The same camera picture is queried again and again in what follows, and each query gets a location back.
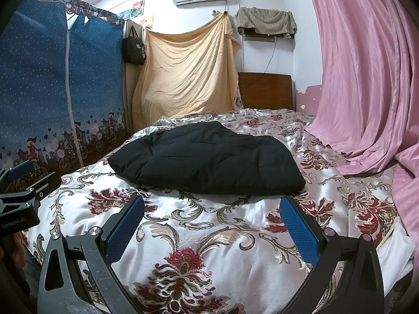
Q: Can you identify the pink curtain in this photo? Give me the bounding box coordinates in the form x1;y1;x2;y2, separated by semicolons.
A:
303;0;419;236

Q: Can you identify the olive green cloth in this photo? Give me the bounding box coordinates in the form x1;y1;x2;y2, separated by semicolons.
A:
235;7;297;39

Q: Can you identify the floral satin bedspread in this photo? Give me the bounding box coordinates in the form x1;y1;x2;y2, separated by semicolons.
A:
24;109;416;314

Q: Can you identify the wall-mounted box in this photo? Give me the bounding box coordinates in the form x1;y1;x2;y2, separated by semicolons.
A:
244;34;275;43

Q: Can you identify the beige hanging sheet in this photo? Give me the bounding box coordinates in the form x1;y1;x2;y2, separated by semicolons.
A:
131;11;243;128

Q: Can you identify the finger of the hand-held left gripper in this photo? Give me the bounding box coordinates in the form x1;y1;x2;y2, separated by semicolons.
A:
0;159;40;191
25;172;63;201

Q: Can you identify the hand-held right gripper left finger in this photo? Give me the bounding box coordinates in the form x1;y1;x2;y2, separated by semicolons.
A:
37;195;145;314

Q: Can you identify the thin wall cable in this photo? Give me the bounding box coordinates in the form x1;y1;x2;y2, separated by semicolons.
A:
239;37;277;89

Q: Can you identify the white bed sheet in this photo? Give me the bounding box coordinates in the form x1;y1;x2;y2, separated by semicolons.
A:
376;216;416;288

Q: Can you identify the black tote bag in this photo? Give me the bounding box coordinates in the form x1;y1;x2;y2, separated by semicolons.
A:
122;26;147;65

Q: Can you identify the black padded jacket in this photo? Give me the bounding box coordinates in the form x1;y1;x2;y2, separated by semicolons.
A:
107;121;306;195

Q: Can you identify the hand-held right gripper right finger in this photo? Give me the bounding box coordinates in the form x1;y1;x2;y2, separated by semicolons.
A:
279;195;385;314

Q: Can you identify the wooden headboard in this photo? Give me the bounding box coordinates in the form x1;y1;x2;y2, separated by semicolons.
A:
237;72;293;110

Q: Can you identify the blue fabric wardrobe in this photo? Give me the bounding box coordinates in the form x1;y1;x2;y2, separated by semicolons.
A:
0;0;133;187

